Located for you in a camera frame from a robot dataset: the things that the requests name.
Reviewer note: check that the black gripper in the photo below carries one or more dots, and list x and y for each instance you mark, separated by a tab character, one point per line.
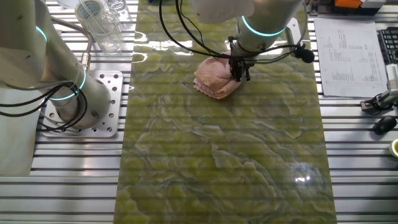
240	60

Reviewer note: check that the pink fluffy cloth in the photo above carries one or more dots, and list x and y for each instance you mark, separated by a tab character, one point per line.
214	77

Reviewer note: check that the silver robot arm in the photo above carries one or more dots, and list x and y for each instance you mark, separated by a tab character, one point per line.
77	93

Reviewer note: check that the green marble pattern mat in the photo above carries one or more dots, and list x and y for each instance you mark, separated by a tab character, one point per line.
217	155

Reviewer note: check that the dark grey device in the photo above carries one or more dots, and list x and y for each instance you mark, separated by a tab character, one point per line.
323	9

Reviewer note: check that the printed table paper sheet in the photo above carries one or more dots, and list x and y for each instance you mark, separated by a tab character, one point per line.
351	62

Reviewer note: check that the orange plastic block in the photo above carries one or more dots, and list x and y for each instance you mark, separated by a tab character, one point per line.
348	3

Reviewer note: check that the clear glass beaker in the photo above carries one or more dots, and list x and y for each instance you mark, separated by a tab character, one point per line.
107	37
116	6

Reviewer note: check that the black computer mouse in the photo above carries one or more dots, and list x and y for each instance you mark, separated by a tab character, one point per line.
384	124

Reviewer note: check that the black keyboard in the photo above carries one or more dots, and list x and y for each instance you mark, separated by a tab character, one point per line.
390	43

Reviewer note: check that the yellowish tape roll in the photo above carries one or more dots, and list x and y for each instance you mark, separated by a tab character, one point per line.
395	147

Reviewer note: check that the beige tape roll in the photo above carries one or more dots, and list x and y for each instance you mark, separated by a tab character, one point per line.
78	17

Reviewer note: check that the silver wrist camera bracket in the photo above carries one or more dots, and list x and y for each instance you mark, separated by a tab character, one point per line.
293	29

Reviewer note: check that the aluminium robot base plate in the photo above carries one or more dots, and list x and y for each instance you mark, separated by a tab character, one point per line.
113	81

